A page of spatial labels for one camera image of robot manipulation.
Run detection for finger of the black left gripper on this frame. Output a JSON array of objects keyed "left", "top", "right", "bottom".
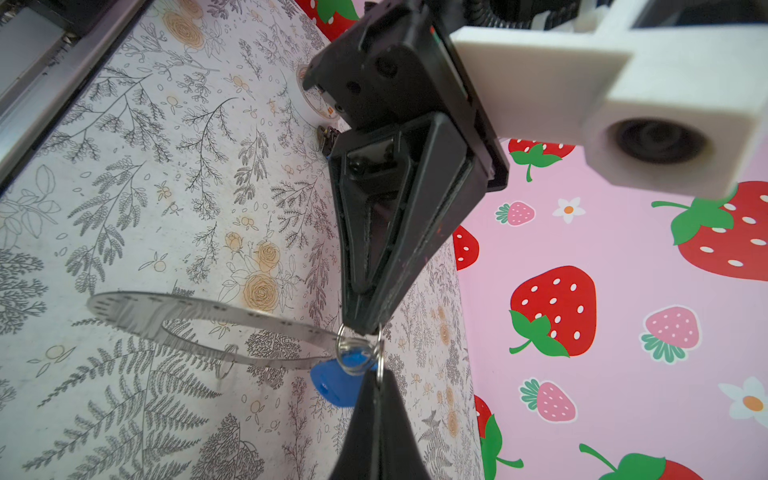
[
  {"left": 331, "top": 130, "right": 408, "bottom": 294},
  {"left": 341, "top": 112, "right": 487, "bottom": 335}
]

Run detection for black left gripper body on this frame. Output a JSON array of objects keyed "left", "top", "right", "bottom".
[{"left": 302, "top": 1, "right": 509, "bottom": 192}]

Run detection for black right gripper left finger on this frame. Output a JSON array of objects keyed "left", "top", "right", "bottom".
[{"left": 329, "top": 371, "right": 381, "bottom": 480}]

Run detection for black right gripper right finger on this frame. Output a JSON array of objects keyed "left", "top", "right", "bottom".
[{"left": 379, "top": 369, "right": 430, "bottom": 480}]

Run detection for blue headed key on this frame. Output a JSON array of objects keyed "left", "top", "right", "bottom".
[{"left": 310, "top": 350, "right": 373, "bottom": 408}]

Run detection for large silver keyring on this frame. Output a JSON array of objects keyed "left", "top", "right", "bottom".
[{"left": 87, "top": 291, "right": 339, "bottom": 370}]

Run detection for small silver split ring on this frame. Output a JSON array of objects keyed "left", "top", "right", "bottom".
[{"left": 334, "top": 323, "right": 386, "bottom": 385}]

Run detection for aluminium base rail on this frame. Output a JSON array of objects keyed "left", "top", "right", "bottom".
[{"left": 1, "top": 0, "right": 151, "bottom": 191}]

